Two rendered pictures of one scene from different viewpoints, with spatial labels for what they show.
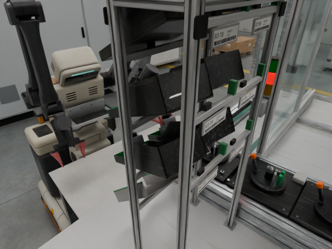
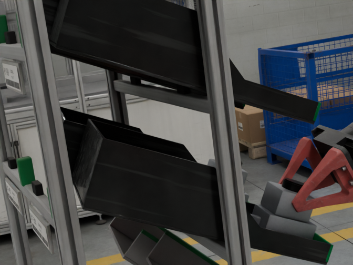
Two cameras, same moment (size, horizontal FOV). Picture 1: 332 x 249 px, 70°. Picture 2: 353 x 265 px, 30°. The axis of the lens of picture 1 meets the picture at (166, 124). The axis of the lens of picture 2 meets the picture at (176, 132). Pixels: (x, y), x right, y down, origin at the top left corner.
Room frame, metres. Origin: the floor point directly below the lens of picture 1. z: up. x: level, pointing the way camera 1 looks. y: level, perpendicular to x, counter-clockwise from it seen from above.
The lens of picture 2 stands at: (0.95, -0.71, 1.50)
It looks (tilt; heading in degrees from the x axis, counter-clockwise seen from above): 12 degrees down; 116
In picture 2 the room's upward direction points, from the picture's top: 8 degrees counter-clockwise
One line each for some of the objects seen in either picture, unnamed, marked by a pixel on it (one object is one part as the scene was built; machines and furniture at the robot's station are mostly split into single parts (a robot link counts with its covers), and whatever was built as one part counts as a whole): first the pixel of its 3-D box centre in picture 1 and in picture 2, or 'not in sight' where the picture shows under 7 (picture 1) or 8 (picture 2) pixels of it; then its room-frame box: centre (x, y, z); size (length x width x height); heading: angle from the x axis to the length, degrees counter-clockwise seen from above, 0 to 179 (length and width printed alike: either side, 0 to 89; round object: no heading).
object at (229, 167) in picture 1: (213, 157); not in sight; (0.88, -0.22, 0.96); 0.24 x 0.24 x 0.02; 49
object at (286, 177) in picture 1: (269, 173); not in sight; (0.72, -0.42, 1.01); 0.24 x 0.24 x 0.13; 49
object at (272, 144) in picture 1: (244, 140); not in sight; (1.09, -0.44, 0.91); 0.84 x 0.28 x 0.10; 139
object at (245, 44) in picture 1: (226, 44); not in sight; (6.67, -1.64, 0.20); 1.20 x 0.80 x 0.41; 41
